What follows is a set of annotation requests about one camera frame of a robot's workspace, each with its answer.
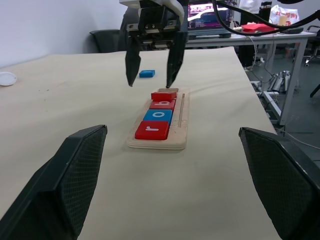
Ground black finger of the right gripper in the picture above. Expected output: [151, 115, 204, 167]
[124, 34, 142, 88]
[166, 31, 189, 89]

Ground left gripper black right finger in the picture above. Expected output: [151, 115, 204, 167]
[238, 126, 320, 240]

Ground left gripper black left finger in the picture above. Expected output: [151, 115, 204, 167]
[0, 124, 109, 240]

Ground red letter tile o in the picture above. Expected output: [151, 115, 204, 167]
[150, 91, 178, 102]

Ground red letter tile b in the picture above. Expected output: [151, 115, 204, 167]
[149, 99, 177, 111]

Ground blue letter tile t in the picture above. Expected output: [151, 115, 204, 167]
[138, 69, 156, 79]

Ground blue letter tile o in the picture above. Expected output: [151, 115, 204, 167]
[142, 109, 174, 126]

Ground wooden letter tray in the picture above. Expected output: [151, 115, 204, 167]
[126, 86, 191, 151]

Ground red letter tile r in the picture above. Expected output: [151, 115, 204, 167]
[134, 120, 171, 141]

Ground black office chair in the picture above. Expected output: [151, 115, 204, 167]
[89, 29, 121, 54]

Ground open laptop with lit screen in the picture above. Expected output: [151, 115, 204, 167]
[186, 2, 232, 39]

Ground flat red box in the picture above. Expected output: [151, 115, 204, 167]
[241, 21, 276, 33]

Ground silver metal parts pile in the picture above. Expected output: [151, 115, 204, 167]
[268, 70, 292, 94]

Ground white metal desk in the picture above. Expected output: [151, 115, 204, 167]
[184, 31, 317, 126]

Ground white bag with red print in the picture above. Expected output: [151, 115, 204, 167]
[269, 4, 300, 27]

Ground white squeeze tube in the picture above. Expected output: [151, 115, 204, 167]
[0, 71, 18, 87]

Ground black swivel chair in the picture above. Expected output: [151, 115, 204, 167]
[304, 24, 320, 67]

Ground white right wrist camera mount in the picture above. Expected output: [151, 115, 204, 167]
[119, 0, 185, 23]

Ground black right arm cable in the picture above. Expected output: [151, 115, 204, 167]
[211, 0, 320, 35]

